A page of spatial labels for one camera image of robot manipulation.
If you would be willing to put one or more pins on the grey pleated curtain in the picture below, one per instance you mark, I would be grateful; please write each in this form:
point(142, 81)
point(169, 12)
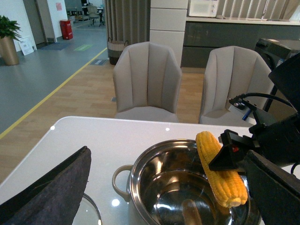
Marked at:
point(127, 20)

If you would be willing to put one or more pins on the grey office chair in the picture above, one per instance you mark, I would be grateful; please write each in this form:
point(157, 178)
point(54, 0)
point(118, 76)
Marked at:
point(93, 13)

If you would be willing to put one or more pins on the dark grey kitchen counter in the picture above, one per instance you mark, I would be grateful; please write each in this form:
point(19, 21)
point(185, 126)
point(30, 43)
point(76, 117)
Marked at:
point(202, 35)

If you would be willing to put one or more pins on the yellow corn cob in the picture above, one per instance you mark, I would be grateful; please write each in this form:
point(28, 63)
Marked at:
point(227, 186)

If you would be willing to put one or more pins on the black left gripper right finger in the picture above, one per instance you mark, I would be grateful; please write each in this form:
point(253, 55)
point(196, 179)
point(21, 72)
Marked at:
point(275, 191)

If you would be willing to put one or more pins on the right beige upholstered chair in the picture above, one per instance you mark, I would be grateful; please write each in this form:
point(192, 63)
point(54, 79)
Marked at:
point(231, 71)

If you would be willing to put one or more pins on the green potted plant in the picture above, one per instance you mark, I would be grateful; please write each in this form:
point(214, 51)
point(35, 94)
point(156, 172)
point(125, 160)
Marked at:
point(9, 28)

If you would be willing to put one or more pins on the black washing machine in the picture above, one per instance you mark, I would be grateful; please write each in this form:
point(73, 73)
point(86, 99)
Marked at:
point(274, 51)

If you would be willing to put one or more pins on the white drawer cabinet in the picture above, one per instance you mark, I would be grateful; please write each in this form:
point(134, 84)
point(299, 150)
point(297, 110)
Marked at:
point(167, 24)

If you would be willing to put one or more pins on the white microwave oven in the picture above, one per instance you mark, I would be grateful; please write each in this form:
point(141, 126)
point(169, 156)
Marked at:
point(202, 8)

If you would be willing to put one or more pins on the beige upholstered chair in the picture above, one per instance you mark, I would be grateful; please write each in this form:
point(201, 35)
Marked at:
point(147, 82)
point(231, 71)

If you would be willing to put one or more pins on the white sign board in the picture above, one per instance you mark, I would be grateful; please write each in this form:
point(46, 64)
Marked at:
point(27, 45)

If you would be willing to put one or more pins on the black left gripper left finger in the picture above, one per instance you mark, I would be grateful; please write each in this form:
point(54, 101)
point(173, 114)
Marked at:
point(54, 199)

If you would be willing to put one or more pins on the left beige upholstered chair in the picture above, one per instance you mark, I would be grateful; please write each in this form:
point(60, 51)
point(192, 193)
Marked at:
point(147, 82)

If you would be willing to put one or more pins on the woven laundry basket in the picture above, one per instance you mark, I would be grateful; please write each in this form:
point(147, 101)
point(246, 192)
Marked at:
point(115, 49)

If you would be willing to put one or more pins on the beige window curtain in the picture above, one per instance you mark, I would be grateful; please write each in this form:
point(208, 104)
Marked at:
point(260, 9)

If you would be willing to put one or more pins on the cream steel cooking pot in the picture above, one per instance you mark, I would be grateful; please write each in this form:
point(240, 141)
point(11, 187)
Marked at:
point(168, 186)

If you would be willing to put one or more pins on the red fire extinguisher box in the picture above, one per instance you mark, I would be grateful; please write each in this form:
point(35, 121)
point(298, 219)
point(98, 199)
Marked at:
point(66, 29)

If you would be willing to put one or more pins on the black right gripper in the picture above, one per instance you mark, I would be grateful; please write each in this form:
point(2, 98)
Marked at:
point(278, 141)

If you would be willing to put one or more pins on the gold planter pot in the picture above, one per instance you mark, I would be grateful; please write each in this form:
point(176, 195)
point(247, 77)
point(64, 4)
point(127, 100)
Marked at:
point(8, 51)

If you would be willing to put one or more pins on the glass pot lid gold knob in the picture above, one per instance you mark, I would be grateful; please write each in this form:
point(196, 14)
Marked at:
point(88, 213)

